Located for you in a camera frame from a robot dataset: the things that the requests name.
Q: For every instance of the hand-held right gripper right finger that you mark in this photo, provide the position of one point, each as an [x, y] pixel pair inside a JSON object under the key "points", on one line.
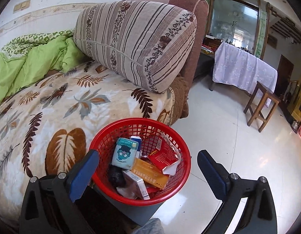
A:
{"points": [[213, 173]]}

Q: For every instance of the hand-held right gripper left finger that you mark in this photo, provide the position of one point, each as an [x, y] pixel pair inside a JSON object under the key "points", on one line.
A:
{"points": [[83, 173]]}

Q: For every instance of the black plastic bag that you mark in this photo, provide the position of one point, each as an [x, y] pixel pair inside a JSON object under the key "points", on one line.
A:
{"points": [[116, 175]]}

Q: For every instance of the teal cartoon tissue packet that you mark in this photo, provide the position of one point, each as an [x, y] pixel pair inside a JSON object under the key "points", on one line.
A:
{"points": [[123, 154]]}

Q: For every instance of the red plastic mesh basket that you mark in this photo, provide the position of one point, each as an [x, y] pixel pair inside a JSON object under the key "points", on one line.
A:
{"points": [[109, 136]]}

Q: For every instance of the torn red box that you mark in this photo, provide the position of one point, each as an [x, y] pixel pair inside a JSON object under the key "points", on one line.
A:
{"points": [[162, 159]]}

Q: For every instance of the small white medicine box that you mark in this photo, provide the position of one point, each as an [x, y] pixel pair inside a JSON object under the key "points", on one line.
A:
{"points": [[137, 184]]}

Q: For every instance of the long white medicine box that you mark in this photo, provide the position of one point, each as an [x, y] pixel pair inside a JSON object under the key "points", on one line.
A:
{"points": [[137, 141]]}

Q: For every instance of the orange medicine box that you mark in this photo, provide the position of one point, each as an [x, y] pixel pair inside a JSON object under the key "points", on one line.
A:
{"points": [[150, 173]]}

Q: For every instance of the white crumpled wrapper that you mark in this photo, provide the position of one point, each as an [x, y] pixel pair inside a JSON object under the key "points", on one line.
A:
{"points": [[127, 192]]}

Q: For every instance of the grey plastic bin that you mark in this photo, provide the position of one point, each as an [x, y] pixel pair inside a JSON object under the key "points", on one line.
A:
{"points": [[133, 212]]}

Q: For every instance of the leaf-printed blanket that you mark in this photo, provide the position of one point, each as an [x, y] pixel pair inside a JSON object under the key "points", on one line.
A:
{"points": [[67, 107]]}

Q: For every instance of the person's grey trouser leg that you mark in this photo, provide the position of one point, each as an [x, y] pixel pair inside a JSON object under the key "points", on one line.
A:
{"points": [[150, 228]]}

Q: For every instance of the metal kettle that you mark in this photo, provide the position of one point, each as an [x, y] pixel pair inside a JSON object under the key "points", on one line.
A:
{"points": [[294, 125]]}

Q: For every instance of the wooden stool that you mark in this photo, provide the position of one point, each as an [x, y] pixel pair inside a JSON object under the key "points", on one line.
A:
{"points": [[264, 91]]}

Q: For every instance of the dark side table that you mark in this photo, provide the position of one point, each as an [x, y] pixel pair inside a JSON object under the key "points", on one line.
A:
{"points": [[204, 63]]}

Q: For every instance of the green quilt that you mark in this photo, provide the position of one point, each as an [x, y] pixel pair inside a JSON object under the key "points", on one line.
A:
{"points": [[31, 65]]}

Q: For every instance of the dark wooden door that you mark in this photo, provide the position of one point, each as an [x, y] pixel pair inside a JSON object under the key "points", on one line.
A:
{"points": [[284, 75]]}

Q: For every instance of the striped sofa cushion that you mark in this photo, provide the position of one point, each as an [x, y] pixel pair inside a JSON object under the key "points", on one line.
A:
{"points": [[135, 41]]}

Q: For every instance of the brown sofa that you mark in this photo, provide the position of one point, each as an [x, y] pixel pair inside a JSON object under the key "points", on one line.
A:
{"points": [[187, 0]]}

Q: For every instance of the wooden wall lattice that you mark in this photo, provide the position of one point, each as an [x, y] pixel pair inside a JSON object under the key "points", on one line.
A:
{"points": [[286, 29]]}

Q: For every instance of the wall switch plate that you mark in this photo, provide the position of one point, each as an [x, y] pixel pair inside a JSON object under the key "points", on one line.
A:
{"points": [[21, 4]]}

